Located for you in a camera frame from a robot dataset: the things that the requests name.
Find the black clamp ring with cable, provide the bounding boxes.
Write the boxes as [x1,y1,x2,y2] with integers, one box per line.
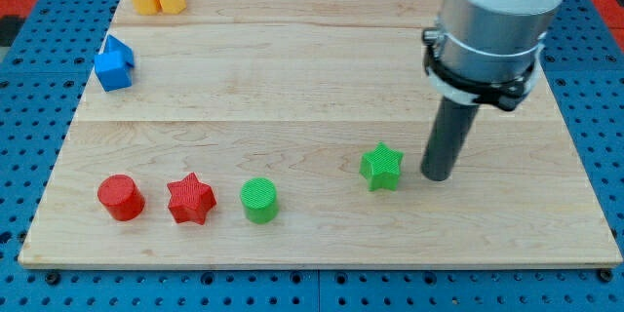
[421,26,546,113]

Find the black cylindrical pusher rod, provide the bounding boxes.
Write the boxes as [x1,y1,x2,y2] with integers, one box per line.
[420,97,479,181]

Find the red cylinder block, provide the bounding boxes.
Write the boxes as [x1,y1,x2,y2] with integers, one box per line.
[97,175,145,221]

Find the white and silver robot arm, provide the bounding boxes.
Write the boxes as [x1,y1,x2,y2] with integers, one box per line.
[438,0,563,83]

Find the blue triangle block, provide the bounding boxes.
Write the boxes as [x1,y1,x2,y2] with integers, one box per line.
[103,35,135,67]

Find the blue cube block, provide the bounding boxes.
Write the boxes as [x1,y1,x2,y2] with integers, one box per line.
[94,51,134,92]

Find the red star block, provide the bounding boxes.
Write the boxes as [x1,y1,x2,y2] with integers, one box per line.
[167,173,216,225]

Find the green star block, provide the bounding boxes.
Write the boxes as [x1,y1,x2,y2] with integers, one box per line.
[359,141,404,191]

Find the wooden board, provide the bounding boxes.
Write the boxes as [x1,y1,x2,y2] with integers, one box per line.
[19,0,622,270]

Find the green cylinder block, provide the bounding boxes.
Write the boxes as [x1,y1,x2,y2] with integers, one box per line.
[240,177,279,224]

